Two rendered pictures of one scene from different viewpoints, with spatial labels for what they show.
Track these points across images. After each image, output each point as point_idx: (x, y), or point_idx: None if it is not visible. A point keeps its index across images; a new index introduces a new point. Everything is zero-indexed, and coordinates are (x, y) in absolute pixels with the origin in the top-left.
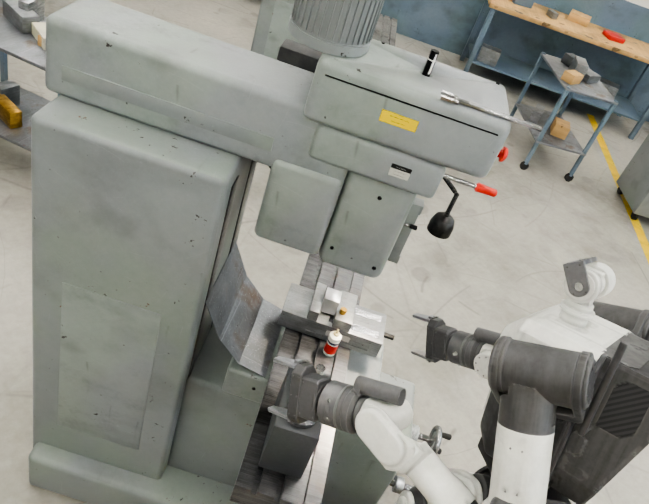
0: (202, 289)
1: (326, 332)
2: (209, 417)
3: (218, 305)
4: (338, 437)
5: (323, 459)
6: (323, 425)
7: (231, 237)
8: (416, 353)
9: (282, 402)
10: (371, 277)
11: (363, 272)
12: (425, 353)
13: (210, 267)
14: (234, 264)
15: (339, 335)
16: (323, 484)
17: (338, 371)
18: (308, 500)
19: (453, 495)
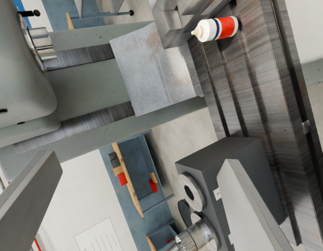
0: (117, 139)
1: (204, 14)
2: None
3: (146, 96)
4: None
5: (301, 196)
6: (279, 148)
7: (96, 69)
8: (227, 211)
9: (192, 212)
10: (36, 91)
11: (32, 106)
12: (250, 241)
13: (99, 138)
14: (126, 52)
15: (203, 28)
16: (317, 230)
17: (257, 47)
18: (307, 245)
19: None
